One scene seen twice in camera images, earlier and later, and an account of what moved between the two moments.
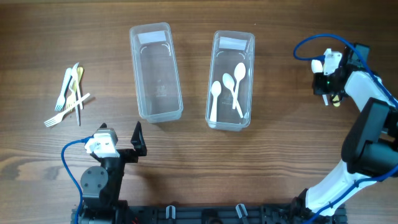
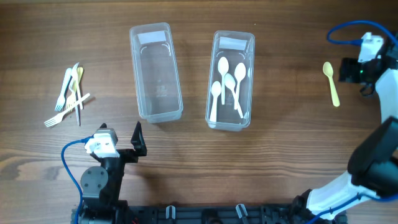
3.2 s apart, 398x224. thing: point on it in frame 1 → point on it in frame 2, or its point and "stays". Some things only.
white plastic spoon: (317, 67) → (223, 66)
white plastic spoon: (229, 83) stays
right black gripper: (318, 88) → (348, 70)
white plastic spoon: (216, 89) stays
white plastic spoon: (239, 72) stays
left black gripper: (132, 155) stays
